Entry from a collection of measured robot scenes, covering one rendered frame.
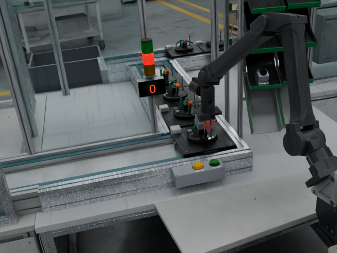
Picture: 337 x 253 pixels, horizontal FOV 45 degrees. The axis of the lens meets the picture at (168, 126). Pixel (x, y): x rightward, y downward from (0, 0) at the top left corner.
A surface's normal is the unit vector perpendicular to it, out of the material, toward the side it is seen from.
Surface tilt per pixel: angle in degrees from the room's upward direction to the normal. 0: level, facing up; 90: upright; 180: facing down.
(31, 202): 90
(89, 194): 90
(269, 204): 0
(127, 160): 0
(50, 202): 90
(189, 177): 90
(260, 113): 45
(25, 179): 0
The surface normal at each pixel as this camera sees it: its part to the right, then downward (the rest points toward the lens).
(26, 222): -0.07, -0.88
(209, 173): 0.23, 0.43
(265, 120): -0.01, -0.30
